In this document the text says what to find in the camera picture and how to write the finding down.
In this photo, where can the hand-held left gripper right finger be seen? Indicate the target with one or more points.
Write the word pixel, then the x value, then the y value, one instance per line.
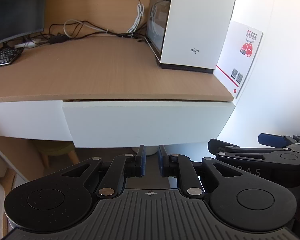
pixel 162 161

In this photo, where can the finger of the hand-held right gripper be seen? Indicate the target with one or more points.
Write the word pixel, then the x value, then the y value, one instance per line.
pixel 222 145
pixel 268 139

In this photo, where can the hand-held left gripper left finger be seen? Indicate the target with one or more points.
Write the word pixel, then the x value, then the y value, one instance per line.
pixel 141 160

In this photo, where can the white cylinder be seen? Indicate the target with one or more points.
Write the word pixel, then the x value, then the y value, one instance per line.
pixel 150 150

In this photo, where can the white drawer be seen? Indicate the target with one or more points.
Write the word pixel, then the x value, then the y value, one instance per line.
pixel 145 122

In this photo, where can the white card with red print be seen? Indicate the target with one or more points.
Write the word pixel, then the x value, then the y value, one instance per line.
pixel 240 62

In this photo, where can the green stool with wooden legs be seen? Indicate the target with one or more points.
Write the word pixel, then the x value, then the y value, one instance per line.
pixel 55 147

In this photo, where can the white computer case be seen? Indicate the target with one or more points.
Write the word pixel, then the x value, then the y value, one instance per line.
pixel 200 22

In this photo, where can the black power adapter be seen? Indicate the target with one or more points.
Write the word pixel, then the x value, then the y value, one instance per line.
pixel 57 40

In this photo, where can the white power strip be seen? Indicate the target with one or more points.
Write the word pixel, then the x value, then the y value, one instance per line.
pixel 25 45

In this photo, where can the black keyboard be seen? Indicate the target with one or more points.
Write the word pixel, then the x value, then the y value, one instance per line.
pixel 1 56

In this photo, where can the black computer monitor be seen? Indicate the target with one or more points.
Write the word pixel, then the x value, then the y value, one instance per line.
pixel 12 10

